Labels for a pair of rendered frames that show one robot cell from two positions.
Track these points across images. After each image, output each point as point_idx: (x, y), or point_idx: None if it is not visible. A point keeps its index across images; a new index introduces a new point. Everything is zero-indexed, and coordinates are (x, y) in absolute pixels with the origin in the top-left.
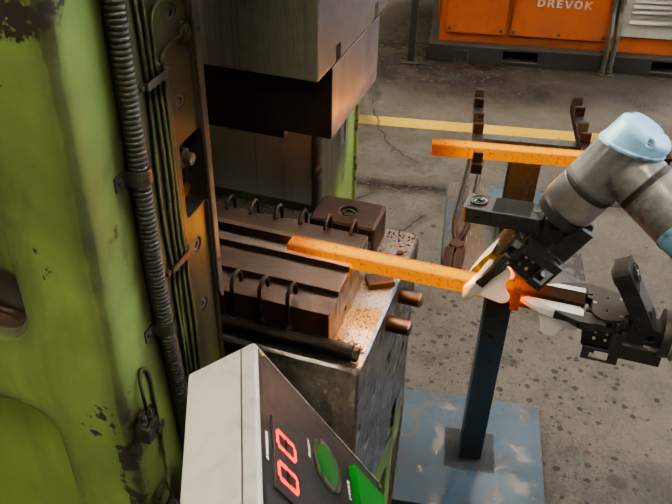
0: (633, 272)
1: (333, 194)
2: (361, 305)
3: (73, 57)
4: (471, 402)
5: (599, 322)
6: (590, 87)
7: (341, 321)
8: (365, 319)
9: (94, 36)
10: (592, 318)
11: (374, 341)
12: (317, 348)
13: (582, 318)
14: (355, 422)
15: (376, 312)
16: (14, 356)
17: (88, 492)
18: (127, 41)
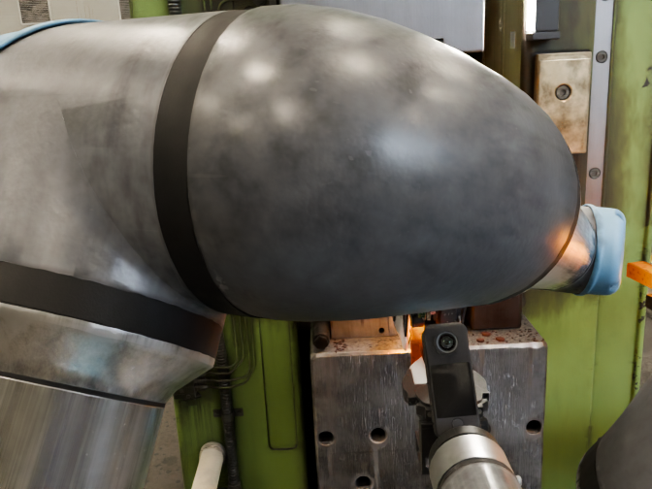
0: (435, 334)
1: (559, 300)
2: (399, 340)
3: (143, 7)
4: None
5: (411, 393)
6: None
7: (369, 337)
8: (381, 344)
9: (163, 2)
10: (414, 388)
11: (363, 359)
12: (312, 326)
13: (408, 383)
14: (314, 417)
15: (396, 346)
16: None
17: None
18: (172, 5)
